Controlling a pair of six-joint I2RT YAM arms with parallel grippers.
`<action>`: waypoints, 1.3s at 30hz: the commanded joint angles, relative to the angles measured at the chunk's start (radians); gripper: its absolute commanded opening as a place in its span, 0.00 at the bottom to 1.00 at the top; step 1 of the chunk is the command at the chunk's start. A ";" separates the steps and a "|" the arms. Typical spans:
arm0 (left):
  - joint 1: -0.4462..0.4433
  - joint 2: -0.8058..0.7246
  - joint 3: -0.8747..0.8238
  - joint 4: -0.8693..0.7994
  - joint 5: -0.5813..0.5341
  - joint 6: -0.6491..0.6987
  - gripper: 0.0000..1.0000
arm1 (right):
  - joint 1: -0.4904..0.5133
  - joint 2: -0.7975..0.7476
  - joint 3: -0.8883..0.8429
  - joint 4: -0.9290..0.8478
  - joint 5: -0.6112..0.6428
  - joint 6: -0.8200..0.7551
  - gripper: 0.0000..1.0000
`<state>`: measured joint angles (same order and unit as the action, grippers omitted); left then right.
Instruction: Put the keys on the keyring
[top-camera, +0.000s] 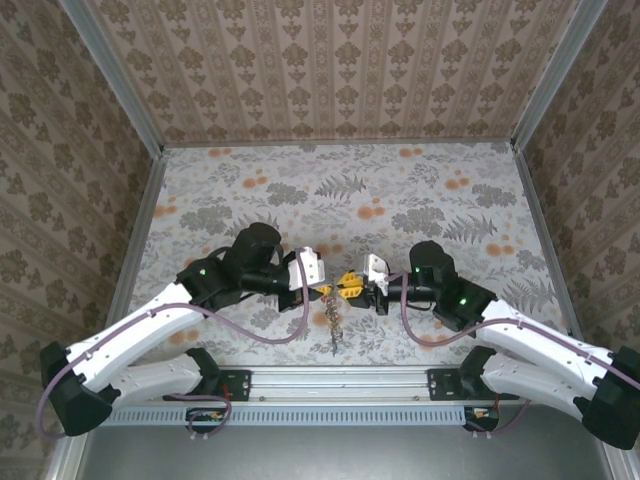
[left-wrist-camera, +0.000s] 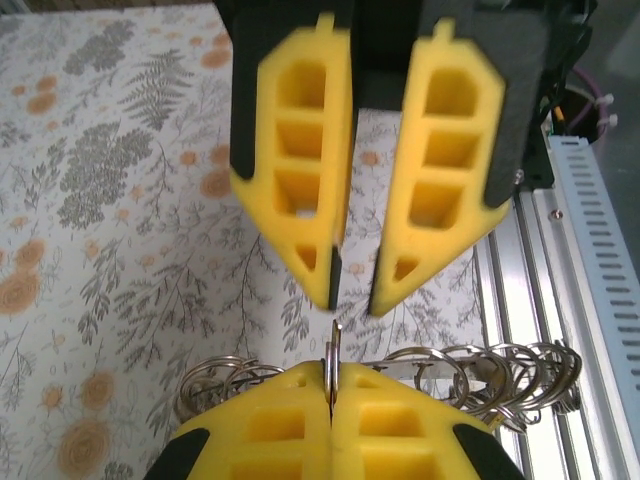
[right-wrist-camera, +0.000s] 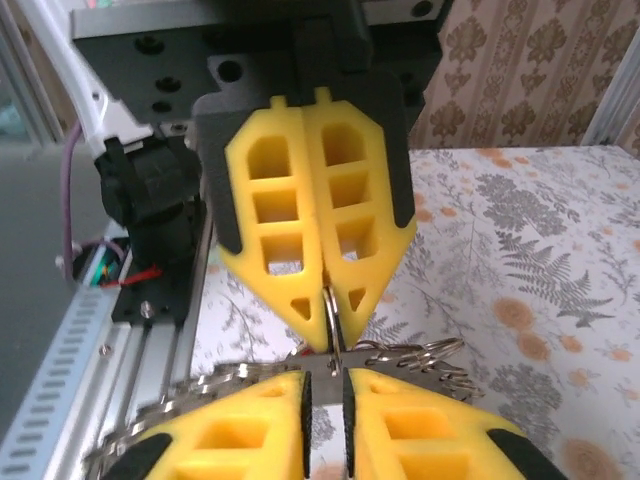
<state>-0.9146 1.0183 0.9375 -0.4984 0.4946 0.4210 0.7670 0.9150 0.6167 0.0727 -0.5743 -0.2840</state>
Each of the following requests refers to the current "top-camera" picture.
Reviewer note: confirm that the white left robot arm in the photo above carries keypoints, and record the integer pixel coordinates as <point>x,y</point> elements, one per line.
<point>130,330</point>

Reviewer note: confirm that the floral patterned tablecloth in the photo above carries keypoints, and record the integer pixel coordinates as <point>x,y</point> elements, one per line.
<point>320,200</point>

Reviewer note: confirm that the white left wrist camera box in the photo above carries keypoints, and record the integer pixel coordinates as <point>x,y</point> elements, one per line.
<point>311,267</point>

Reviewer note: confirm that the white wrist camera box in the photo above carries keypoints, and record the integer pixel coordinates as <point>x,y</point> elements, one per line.
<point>311,267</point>
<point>375,267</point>

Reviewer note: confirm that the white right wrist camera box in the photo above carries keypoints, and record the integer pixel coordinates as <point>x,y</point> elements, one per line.
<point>375,267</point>

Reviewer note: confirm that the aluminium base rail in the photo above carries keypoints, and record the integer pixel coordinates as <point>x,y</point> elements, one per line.
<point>340,385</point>

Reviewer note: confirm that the aluminium side rail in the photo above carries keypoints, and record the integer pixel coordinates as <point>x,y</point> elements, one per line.
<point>137,240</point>
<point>547,240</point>

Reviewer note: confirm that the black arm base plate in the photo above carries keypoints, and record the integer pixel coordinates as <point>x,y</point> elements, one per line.
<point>445,385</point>
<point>235,385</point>

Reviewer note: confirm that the aluminium frame post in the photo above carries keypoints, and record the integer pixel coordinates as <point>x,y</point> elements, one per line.
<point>115,80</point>
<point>555,75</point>

